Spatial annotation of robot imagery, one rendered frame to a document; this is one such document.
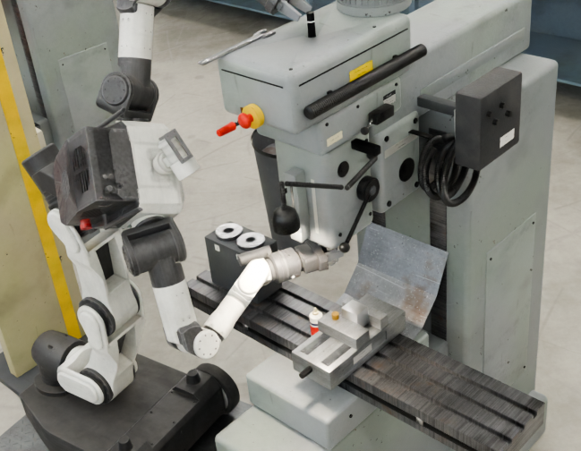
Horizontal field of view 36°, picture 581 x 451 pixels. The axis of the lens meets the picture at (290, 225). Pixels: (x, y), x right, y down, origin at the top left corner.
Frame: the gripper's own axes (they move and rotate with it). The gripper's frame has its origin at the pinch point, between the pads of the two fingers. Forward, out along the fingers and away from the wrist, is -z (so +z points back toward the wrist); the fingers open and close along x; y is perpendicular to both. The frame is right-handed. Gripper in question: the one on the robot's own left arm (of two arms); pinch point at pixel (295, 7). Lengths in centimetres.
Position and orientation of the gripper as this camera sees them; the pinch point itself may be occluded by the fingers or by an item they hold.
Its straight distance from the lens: 229.3
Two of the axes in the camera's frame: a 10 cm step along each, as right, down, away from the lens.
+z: -8.0, -5.9, 1.3
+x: -4.9, 5.0, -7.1
